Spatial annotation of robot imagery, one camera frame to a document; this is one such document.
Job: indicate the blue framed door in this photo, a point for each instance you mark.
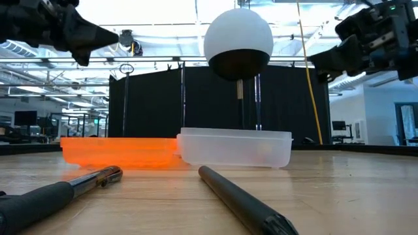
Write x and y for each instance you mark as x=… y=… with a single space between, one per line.
x=399 y=124

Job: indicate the large black monitor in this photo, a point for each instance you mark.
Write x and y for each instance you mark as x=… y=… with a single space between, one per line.
x=25 y=118

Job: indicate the translucent white supply box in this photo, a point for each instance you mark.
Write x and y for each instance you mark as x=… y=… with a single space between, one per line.
x=235 y=148

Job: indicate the chrome pole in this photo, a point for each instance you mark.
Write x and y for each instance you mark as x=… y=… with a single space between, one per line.
x=258 y=104

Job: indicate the black curtain frame pole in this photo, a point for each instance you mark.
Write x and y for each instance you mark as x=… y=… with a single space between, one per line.
x=183 y=98

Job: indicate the white globe lamp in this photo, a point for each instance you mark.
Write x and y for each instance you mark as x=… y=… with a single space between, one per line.
x=238 y=36

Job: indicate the translucent orange box lid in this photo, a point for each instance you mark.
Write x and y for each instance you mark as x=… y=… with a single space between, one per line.
x=121 y=151

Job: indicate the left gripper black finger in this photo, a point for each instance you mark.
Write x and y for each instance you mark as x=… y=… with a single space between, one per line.
x=85 y=36
x=83 y=57

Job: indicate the small black monitor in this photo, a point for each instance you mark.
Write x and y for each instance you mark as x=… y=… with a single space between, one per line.
x=339 y=125

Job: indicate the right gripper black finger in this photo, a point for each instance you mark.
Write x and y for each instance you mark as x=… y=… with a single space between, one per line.
x=325 y=77
x=339 y=58

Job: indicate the small black dome object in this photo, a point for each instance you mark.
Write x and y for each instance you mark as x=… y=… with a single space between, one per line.
x=308 y=141

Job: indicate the black grip pen metal clip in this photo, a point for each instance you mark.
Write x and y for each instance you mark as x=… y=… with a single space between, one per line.
x=49 y=199

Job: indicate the dark grey marker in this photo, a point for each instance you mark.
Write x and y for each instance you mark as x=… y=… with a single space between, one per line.
x=241 y=202

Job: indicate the white wall device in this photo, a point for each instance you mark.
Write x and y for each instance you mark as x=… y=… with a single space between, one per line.
x=358 y=130

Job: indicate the black metal frame rack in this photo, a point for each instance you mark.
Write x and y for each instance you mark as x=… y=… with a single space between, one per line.
x=83 y=125

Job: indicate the black curtain partition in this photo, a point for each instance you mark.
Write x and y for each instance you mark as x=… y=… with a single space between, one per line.
x=156 y=104

